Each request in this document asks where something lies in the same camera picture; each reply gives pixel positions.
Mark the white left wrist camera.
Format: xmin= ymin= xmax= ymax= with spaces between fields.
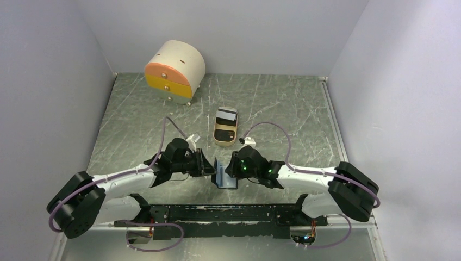
xmin=186 ymin=133 xmax=201 ymax=152

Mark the cream mini drawer cabinet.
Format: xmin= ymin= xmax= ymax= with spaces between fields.
xmin=144 ymin=40 xmax=205 ymax=105

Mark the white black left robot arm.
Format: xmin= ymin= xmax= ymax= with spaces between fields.
xmin=46 ymin=138 xmax=216 ymax=239

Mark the stack of credit cards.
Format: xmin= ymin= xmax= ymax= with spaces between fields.
xmin=216 ymin=107 xmax=238 ymax=121

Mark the black card in tray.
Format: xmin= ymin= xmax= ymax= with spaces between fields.
xmin=214 ymin=129 xmax=235 ymax=142

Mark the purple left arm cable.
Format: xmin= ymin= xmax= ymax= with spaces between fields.
xmin=48 ymin=116 xmax=186 ymax=253

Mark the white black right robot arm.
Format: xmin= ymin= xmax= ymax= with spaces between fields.
xmin=225 ymin=146 xmax=379 ymax=225

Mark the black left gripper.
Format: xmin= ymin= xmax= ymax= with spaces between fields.
xmin=172 ymin=148 xmax=217 ymax=177

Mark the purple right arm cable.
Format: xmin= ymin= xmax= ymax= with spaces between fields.
xmin=239 ymin=121 xmax=381 ymax=250

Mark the beige oval plastic tray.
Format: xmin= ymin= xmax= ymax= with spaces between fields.
xmin=213 ymin=116 xmax=238 ymax=146

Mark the black leather card holder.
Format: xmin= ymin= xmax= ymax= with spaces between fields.
xmin=211 ymin=158 xmax=238 ymax=190

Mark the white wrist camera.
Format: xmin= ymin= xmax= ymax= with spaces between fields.
xmin=239 ymin=136 xmax=256 ymax=148
xmin=186 ymin=133 xmax=201 ymax=152

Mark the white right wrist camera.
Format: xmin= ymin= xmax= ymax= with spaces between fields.
xmin=239 ymin=136 xmax=256 ymax=148

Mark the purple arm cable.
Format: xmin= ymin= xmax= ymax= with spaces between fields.
xmin=239 ymin=121 xmax=381 ymax=250
xmin=48 ymin=116 xmax=186 ymax=253

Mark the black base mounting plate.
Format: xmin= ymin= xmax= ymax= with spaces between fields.
xmin=114 ymin=203 xmax=328 ymax=240

